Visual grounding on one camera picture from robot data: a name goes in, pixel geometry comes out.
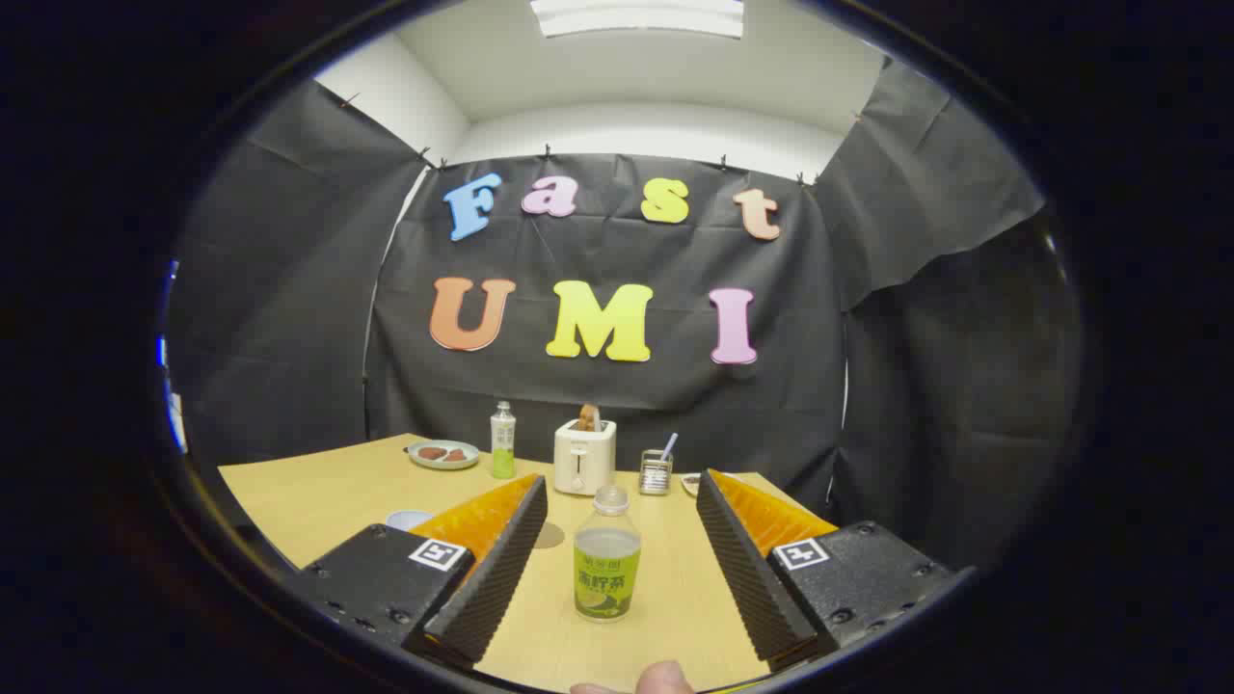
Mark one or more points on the wooden table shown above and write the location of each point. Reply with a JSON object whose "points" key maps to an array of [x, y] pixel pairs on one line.
{"points": [[328, 492]]}

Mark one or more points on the round brown coaster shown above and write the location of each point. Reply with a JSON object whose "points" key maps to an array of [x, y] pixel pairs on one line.
{"points": [[552, 536]]}

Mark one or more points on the ceiling light panel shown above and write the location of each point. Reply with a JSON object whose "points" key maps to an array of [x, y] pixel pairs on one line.
{"points": [[636, 17]]}

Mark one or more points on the pale green plate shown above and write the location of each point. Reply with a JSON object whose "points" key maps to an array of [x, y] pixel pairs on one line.
{"points": [[429, 463]]}

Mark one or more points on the green label juice bottle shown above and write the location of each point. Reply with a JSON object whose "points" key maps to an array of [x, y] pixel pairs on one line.
{"points": [[607, 583]]}

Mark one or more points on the white divided grain dish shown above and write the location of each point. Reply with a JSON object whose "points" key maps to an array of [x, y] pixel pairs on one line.
{"points": [[690, 484]]}

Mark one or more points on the brown toast slice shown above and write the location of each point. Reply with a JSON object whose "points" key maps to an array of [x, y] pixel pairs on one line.
{"points": [[589, 418]]}

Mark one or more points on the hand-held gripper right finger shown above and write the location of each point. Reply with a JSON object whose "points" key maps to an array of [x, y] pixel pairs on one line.
{"points": [[747, 569]]}

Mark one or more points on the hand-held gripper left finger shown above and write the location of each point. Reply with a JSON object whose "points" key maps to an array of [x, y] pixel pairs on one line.
{"points": [[496, 564]]}

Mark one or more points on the white cup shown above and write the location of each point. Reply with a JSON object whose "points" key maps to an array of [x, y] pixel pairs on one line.
{"points": [[407, 520]]}

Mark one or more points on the cream toaster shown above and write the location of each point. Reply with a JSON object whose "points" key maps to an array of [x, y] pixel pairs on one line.
{"points": [[584, 461]]}

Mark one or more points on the pale straw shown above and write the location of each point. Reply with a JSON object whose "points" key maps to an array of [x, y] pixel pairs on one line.
{"points": [[669, 445]]}

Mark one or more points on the slim green drink bottle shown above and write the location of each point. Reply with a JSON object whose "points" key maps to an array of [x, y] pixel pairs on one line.
{"points": [[502, 453]]}

